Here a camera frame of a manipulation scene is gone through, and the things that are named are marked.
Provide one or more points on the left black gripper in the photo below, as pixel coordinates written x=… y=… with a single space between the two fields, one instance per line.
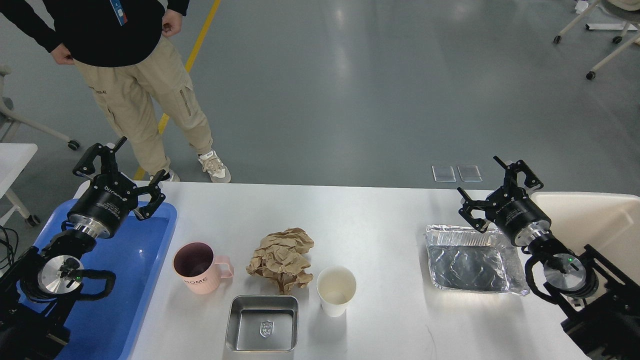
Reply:
x=108 y=200

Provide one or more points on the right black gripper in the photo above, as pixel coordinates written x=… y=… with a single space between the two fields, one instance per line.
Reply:
x=509 y=207

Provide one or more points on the pink ribbed mug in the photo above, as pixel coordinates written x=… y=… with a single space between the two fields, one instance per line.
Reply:
x=200 y=268

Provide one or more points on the square steel tray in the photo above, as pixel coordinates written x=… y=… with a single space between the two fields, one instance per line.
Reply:
x=262 y=327

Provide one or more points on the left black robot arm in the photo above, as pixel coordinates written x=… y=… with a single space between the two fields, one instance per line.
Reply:
x=40 y=289

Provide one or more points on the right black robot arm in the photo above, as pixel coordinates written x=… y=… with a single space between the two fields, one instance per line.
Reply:
x=600 y=301

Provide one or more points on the clear floor plate right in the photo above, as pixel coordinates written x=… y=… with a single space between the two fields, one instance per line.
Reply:
x=469 y=173

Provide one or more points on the clear floor plate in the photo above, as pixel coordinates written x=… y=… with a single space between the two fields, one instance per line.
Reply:
x=469 y=173
x=444 y=174

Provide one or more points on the clear floor plate left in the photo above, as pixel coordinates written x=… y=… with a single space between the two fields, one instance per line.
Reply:
x=444 y=174

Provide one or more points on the aluminium foil tray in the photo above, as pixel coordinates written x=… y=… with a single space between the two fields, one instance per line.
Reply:
x=463 y=259

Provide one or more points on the beige plastic bin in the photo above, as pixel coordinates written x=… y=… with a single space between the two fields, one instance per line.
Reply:
x=608 y=222

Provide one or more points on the white side table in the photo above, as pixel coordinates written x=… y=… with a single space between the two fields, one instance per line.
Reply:
x=14 y=157

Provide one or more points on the office chair base left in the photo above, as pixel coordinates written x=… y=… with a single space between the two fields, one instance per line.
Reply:
x=13 y=119

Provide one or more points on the person in black top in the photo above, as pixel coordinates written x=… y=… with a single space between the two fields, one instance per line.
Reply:
x=123 y=51

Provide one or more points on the crumpled brown paper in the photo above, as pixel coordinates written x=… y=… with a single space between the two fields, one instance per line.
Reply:
x=280 y=259

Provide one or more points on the white paper cup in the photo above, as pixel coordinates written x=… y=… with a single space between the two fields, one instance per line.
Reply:
x=336 y=287

